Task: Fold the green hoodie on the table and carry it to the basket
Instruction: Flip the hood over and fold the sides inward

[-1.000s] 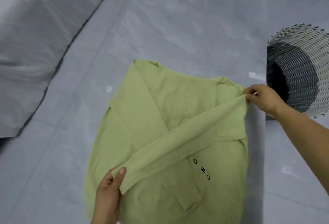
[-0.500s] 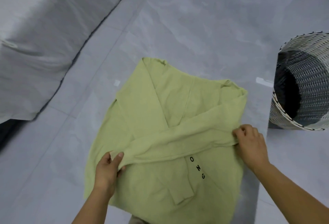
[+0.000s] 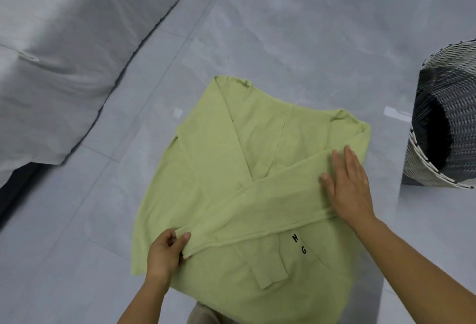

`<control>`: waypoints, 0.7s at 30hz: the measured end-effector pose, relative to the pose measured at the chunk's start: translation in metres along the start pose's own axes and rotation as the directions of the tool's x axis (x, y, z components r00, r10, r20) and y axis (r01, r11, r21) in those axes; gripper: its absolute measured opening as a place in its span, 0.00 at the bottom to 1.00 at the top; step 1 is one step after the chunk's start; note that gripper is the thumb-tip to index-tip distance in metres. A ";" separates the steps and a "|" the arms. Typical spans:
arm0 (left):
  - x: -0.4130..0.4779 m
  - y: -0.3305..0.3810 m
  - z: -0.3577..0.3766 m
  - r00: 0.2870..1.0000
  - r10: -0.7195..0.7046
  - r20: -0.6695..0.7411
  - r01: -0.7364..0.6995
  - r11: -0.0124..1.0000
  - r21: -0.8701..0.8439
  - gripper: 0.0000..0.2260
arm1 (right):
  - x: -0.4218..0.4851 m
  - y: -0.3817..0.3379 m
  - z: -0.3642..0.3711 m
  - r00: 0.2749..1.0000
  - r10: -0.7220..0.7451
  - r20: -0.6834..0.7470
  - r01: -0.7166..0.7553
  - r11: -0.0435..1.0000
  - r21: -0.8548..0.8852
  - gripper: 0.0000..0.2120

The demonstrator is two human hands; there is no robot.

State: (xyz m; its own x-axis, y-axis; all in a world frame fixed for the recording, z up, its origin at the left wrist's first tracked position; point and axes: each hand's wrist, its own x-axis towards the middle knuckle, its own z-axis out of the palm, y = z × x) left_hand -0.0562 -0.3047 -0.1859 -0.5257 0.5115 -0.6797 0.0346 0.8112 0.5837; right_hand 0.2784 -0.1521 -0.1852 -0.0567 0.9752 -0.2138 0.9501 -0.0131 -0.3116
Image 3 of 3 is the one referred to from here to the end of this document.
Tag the person's left hand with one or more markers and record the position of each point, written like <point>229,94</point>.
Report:
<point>161,256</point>

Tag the person's right hand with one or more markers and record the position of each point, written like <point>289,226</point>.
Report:
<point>351,190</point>

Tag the grey bed sheet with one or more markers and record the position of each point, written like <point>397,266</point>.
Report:
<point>74,56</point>

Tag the black and white woven basket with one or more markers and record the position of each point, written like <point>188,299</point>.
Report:
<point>455,59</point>

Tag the person's right thumb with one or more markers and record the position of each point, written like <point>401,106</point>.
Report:
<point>327,186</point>

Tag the person's right middle finger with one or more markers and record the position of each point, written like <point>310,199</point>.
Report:
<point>350,162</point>

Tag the person's right forearm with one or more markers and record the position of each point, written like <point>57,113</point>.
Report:
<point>416,271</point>

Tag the small white floor sticker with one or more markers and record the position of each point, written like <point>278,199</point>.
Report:
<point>177,112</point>

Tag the light green knit sweater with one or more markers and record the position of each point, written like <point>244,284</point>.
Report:
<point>223,156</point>

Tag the long white floor sticker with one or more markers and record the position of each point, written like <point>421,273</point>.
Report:
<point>396,113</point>

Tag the person's left forearm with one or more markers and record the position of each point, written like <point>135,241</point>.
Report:
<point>143,303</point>

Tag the person's left thumb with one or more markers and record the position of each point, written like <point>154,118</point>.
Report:
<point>185,239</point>

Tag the person's beige trouser leg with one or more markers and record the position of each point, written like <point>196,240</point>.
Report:
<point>208,314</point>

